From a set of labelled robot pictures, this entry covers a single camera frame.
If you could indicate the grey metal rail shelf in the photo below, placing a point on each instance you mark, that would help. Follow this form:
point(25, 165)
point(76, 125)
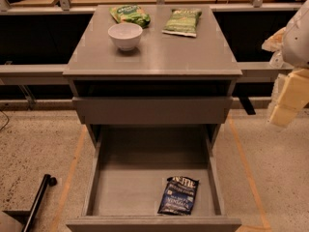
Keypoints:
point(64, 74)

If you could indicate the crumpled green chip bag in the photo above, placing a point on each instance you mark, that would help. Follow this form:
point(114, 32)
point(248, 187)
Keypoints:
point(130, 14)

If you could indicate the black pole with knob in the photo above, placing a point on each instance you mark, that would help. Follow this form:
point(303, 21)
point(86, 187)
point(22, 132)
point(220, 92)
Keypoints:
point(47, 181)

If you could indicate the blue chip bag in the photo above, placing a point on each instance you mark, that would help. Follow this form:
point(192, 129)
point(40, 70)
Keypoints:
point(179, 196)

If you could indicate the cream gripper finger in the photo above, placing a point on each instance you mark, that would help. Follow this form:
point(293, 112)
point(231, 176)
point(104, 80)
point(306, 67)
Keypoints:
point(274, 42)
point(289, 95)

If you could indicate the open grey middle drawer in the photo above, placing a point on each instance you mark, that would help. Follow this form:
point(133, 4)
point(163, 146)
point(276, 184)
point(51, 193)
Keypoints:
point(129, 175)

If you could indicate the clear sanitizer pump bottle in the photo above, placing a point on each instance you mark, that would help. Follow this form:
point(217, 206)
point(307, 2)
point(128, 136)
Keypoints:
point(276, 60)

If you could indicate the flat green chip bag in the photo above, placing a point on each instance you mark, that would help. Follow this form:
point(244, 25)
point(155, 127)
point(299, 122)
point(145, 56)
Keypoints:
point(183, 22)

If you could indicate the white ceramic bowl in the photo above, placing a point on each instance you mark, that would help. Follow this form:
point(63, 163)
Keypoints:
point(126, 36)

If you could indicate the closed grey top drawer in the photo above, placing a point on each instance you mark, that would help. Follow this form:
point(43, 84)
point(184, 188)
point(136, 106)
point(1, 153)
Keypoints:
point(152, 111)

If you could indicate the grey drawer cabinet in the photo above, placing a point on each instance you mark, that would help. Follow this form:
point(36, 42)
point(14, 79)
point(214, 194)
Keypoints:
point(209, 45)

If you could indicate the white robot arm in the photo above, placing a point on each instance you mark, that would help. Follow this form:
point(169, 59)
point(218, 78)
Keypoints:
point(290, 45)

